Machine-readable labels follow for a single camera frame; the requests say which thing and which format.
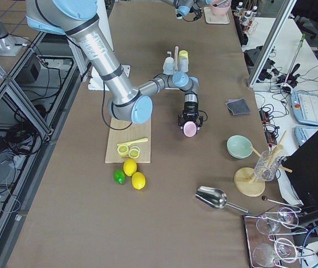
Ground whole lemon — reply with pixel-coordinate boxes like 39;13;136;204
123;159;137;177
132;171;146;190

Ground wooden cutting board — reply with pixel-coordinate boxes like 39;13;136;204
105;119;151;164

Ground wine glass upper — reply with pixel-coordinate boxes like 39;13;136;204
256;207;298;236

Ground wine glass lower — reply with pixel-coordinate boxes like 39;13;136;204
253;238;298;267

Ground lemon slice upper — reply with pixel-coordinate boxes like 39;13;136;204
117;144;129;157

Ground beige tray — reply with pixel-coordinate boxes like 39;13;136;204
204;7;230;25

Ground green lime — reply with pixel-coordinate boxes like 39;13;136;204
113;169;126;184

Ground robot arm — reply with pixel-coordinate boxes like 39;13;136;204
26;1;203;133
163;0;213;22

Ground aluminium frame post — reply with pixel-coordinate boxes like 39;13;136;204
247;0;296;89

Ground yellow cup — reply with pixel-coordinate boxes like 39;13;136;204
179;50;189;59

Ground black monitor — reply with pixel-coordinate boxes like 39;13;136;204
283;131;318;206

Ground wooden mug tree stand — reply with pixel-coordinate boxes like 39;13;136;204
234;131;292;197

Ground black wine glass tray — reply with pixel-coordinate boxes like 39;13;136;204
243;215;308;267

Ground pink cup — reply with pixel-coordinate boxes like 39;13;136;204
182;121;197;137

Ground white cup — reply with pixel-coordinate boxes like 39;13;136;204
165;57;174;64

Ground glass mug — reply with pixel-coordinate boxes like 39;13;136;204
254;151;282;181

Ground pink bowl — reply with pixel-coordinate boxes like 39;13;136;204
210;1;231;16

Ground grey cup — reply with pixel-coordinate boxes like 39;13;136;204
178;57;189;73

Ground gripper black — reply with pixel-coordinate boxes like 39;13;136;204
188;1;204;21
178;102;203;131

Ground light blue cup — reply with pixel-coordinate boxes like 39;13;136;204
163;62;175;75

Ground yellow plastic knife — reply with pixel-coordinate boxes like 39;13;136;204
117;137;148;146

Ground white wire cup rack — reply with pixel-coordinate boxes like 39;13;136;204
167;46;180;73

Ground lemon slice lower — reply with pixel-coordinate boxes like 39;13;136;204
128;146;141;159

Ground lemon slice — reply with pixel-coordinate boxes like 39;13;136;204
128;146;141;159
117;144;129;157

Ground blue teach pendant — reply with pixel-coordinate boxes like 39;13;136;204
294;126;318;146
290;92;318;126

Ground grey folded cloth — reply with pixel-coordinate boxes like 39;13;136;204
225;98;251;116

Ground green bowl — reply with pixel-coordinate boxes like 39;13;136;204
227;135;253;159

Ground metal scoop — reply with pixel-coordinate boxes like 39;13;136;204
195;186;248;214

